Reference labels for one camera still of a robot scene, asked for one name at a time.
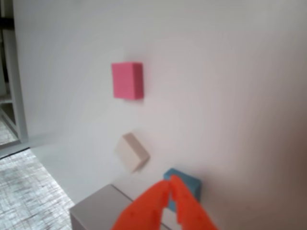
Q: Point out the white shelf unit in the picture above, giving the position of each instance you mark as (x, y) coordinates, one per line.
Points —
(20, 95)

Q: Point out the grey woven rug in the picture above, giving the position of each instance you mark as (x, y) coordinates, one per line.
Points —
(24, 191)

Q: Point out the white cardboard box bin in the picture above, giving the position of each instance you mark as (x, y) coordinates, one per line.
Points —
(96, 208)

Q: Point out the blue foam cuboid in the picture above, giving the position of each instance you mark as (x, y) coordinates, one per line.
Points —
(189, 184)

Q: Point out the pink foam cuboid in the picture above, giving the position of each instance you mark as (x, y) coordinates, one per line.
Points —
(127, 81)

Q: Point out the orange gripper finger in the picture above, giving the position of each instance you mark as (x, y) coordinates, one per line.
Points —
(144, 210)
(189, 210)

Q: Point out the cream foam cuboid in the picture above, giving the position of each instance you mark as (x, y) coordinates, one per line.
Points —
(130, 153)

